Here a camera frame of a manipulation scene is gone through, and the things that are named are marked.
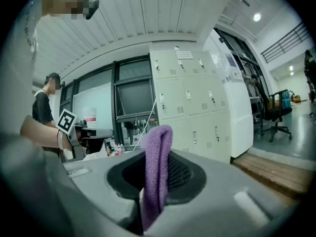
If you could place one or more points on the black balcony railing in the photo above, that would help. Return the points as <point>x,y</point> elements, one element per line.
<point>286,42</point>

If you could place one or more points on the red label water bottles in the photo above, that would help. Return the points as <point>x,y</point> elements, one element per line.
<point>118,149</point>

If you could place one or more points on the grey metal locker cabinet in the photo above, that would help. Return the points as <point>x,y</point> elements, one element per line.
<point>195,102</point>

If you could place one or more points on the white wristband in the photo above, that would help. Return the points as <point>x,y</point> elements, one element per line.
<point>61,139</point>

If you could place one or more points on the wooden platform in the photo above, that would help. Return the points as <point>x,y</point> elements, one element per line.
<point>271,174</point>

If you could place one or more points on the black head-worn camera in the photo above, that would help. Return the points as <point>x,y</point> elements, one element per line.
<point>92,9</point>

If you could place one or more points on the person's left forearm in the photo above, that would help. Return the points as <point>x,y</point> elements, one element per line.
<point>42,132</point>

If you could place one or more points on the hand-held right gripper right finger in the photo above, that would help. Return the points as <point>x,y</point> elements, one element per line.
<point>222,194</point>

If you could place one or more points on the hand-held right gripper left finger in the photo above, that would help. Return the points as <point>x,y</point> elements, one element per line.
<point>103,181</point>

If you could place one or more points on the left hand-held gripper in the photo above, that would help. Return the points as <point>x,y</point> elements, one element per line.
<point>66,121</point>

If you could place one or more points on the white paper notice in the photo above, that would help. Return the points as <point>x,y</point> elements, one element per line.
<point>185,54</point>

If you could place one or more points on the black office chair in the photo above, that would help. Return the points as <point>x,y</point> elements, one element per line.
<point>274,112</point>

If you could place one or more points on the black framed glass partition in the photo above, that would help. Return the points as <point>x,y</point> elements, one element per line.
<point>232,43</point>

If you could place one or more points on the purple cloth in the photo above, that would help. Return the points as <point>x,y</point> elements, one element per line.
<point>155,176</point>

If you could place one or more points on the round ceiling lamp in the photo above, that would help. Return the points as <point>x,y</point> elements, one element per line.
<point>257,17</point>

